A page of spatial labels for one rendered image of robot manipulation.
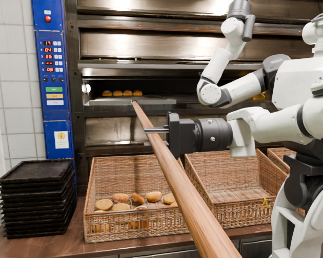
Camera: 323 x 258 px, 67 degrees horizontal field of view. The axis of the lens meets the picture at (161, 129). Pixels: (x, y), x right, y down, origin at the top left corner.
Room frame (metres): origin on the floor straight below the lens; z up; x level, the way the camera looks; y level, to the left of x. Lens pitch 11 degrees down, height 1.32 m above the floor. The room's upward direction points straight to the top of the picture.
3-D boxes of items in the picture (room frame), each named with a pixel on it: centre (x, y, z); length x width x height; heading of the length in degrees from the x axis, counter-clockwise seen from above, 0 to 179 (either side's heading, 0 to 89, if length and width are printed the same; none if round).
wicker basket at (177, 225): (1.28, 0.12, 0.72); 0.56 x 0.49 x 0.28; 99
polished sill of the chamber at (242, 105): (1.67, -0.40, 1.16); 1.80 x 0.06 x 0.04; 101
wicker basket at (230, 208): (1.39, -0.47, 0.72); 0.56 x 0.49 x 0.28; 102
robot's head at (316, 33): (0.76, -0.49, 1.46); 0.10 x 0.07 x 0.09; 14
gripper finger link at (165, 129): (0.60, 0.01, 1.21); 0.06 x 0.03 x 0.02; 100
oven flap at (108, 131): (1.64, -0.41, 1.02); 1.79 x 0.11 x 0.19; 101
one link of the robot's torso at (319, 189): (0.76, -0.51, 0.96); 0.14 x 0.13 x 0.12; 10
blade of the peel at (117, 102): (1.71, 0.20, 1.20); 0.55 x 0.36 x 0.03; 99
